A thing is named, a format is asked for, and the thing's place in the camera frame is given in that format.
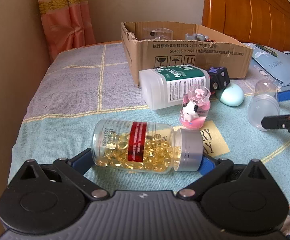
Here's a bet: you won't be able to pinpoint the white green-label medicine bottle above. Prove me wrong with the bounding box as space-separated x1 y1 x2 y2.
139 64 210 110

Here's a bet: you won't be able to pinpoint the wooden bed headboard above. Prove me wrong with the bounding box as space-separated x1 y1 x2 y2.
202 0 290 51

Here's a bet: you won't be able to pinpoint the light blue floral pillow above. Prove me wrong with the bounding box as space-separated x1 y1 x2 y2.
244 43 290 90

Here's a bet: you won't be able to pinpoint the brown cardboard box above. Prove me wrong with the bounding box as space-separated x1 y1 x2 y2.
121 21 253 85

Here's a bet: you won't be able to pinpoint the dark blue toy block car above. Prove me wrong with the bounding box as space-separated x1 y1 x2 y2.
207 67 230 93

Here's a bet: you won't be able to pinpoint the peach pink curtain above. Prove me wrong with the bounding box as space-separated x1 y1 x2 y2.
38 0 95 61

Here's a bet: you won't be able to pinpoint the clear plastic bottle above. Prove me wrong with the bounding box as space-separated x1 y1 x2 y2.
248 79 280 131

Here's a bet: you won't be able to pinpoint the grey elephant toy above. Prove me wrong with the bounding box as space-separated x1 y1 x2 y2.
185 33 210 42

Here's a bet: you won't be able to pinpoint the clear square plastic container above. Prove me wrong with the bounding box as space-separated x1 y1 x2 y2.
142 27 173 40

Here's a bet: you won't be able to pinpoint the yellow printed card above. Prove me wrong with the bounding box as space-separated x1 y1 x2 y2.
173 120 231 158

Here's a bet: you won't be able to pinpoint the mint green egg-shaped object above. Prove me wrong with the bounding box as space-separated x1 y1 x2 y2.
216 83 244 107

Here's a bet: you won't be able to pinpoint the pink snow globe keychain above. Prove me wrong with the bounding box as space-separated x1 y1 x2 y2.
180 85 211 129

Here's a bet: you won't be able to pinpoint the glass bottle yellow capsules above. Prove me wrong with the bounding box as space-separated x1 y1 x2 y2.
92 119 204 173

